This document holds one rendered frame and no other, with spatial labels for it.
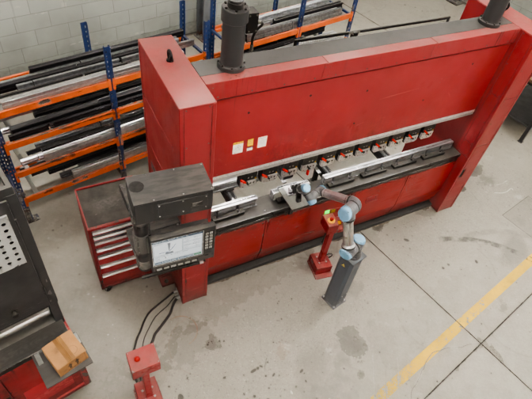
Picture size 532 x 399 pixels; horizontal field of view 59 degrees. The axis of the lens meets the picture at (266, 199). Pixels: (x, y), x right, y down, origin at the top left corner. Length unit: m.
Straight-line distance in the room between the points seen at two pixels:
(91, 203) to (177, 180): 1.39
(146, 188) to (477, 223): 4.38
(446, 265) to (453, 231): 0.55
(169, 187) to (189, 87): 0.66
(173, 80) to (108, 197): 1.45
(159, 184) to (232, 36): 1.05
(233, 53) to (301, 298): 2.61
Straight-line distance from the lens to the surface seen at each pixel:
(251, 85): 3.34
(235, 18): 3.12
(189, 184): 2.98
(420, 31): 4.38
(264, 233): 4.52
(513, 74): 5.10
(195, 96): 3.07
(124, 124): 5.34
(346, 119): 4.14
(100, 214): 4.15
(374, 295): 5.09
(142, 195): 2.93
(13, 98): 4.65
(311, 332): 4.70
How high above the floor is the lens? 4.09
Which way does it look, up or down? 47 degrees down
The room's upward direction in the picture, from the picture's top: 10 degrees clockwise
